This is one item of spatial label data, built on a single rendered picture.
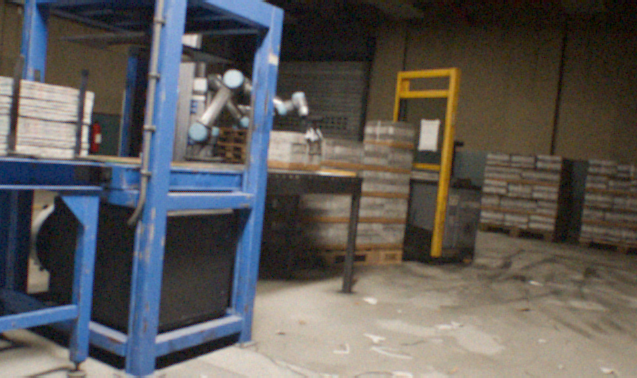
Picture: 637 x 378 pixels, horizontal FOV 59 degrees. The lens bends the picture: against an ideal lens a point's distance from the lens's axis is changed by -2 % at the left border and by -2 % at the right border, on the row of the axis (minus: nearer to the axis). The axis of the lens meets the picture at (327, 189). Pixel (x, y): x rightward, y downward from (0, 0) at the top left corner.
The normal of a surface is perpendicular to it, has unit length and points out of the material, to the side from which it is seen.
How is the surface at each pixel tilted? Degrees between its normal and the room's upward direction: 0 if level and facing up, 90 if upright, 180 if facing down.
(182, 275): 90
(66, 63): 90
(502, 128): 90
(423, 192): 90
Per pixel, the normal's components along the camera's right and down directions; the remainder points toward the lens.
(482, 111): -0.51, 0.00
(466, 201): 0.62, 0.11
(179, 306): 0.85, 0.11
